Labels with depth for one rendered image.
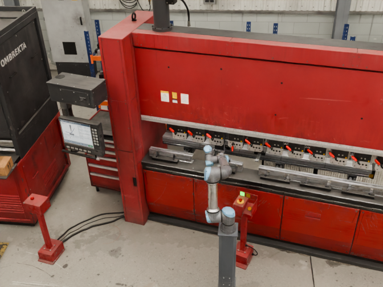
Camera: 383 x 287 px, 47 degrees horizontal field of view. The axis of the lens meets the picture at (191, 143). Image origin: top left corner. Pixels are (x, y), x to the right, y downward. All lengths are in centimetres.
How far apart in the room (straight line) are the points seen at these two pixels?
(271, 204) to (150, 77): 180
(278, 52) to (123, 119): 169
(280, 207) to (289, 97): 122
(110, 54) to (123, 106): 54
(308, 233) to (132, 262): 190
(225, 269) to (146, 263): 95
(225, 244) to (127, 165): 143
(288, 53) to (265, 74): 29
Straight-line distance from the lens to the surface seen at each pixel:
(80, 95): 418
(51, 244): 518
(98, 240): 531
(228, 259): 436
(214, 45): 405
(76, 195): 600
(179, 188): 491
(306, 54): 392
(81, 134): 439
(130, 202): 520
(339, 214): 466
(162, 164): 481
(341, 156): 438
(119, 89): 440
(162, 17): 423
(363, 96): 406
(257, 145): 442
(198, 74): 422
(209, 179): 383
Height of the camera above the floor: 368
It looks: 33 degrees down
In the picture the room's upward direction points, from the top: 2 degrees counter-clockwise
